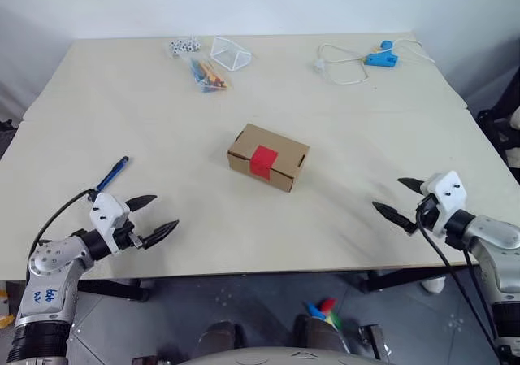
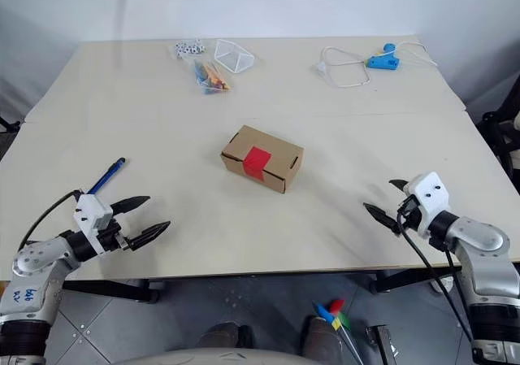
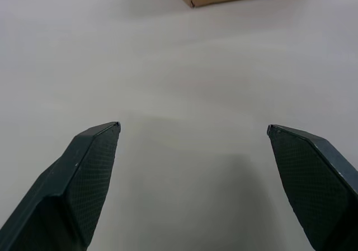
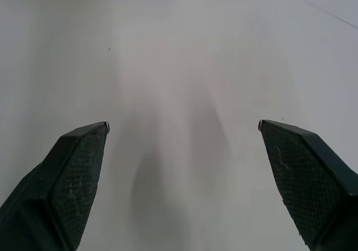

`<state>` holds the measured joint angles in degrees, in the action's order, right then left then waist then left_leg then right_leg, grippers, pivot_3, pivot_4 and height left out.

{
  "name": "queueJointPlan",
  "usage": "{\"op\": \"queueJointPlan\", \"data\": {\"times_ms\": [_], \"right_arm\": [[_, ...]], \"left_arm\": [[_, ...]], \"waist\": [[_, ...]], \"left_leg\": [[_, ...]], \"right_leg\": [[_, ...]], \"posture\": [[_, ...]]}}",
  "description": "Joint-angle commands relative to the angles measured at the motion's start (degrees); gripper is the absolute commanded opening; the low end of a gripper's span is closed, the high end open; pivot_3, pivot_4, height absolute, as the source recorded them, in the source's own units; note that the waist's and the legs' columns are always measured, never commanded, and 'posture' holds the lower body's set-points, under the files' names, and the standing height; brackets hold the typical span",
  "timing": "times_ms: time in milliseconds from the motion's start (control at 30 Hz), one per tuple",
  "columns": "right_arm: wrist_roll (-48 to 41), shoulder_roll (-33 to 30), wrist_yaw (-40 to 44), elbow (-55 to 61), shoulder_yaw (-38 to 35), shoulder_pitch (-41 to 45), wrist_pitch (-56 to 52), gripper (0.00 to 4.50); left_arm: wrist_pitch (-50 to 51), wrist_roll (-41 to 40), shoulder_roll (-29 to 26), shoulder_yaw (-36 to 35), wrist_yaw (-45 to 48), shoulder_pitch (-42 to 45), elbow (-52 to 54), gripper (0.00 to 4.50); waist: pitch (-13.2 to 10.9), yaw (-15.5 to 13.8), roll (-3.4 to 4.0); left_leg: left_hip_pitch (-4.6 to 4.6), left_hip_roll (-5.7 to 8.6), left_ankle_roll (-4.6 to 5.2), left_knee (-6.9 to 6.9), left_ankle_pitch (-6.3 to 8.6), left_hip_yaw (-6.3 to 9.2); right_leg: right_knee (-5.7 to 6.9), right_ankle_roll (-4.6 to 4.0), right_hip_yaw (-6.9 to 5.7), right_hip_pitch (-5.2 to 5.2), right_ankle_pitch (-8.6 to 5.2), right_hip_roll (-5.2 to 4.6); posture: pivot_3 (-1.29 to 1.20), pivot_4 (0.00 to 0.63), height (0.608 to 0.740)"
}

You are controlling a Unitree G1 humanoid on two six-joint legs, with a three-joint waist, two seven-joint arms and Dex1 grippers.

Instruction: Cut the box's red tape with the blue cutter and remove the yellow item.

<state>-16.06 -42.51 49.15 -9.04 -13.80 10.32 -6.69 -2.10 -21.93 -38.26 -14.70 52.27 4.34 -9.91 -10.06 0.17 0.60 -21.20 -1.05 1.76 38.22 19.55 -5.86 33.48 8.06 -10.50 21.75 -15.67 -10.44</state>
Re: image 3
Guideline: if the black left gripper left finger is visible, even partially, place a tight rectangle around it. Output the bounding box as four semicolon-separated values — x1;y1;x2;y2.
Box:
0;121;122;251

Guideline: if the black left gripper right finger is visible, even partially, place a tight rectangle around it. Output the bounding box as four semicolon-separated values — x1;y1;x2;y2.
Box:
267;124;358;251

